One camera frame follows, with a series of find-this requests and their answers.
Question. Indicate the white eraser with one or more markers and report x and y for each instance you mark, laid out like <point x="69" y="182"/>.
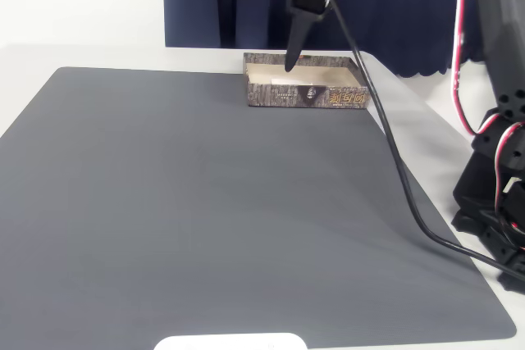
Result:
<point x="295" y="80"/>

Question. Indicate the bark-print cardboard box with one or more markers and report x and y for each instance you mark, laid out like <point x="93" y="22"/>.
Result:
<point x="266" y="96"/>

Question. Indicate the grey textured mat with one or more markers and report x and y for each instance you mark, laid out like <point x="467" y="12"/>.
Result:
<point x="123" y="202"/>

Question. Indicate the white flat device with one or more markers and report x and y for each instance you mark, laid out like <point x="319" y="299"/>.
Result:
<point x="229" y="342"/>

